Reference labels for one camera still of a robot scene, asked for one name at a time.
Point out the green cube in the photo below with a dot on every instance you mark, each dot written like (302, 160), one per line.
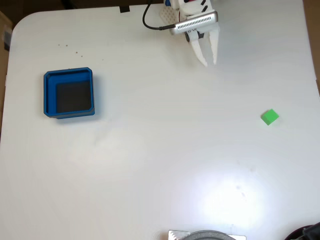
(270, 117)

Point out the blue square box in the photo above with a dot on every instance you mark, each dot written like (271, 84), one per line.
(50, 95)

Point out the black tape strip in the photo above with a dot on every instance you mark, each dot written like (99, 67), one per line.
(124, 9)

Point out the gray round disc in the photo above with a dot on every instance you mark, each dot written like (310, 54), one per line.
(210, 236)

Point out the silver foil sheet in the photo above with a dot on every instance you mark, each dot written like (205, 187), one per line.
(176, 235)

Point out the black round object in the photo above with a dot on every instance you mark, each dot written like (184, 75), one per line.
(307, 233)

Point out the silver camera box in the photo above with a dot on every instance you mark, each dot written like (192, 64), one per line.
(195, 23)

